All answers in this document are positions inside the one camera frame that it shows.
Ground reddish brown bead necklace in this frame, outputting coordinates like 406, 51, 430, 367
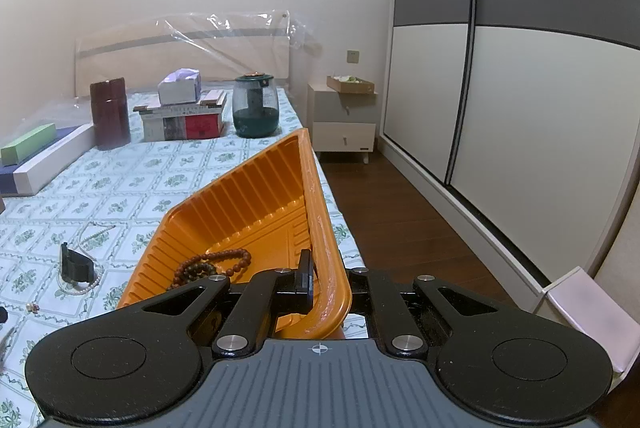
170, 247, 253, 292

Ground white chair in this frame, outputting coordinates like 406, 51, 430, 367
534, 267, 639, 391

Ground green box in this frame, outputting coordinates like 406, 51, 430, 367
1, 123, 56, 166

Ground white and blue long box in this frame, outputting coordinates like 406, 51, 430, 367
1, 124, 94, 197

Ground sliding wardrobe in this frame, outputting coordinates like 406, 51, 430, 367
382, 0, 639, 308

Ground wall socket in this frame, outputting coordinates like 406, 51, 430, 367
346, 50, 360, 64

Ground orange plastic tray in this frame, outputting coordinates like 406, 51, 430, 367
118, 128, 352, 339

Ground floral tablecloth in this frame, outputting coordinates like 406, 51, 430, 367
0, 86, 369, 428

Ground wooden tray on cabinet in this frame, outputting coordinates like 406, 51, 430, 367
326, 75, 375, 95

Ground plastic wrapped headboard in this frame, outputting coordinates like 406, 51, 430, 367
0, 10, 324, 145

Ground dark brown cylindrical canister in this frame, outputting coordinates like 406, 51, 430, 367
90, 77, 131, 151

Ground white pearl necklace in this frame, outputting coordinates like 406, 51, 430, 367
55, 221, 117, 296

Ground white bedside cabinet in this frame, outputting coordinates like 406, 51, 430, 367
306, 83, 378, 164

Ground white tissue box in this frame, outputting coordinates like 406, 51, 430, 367
157, 68, 202, 106

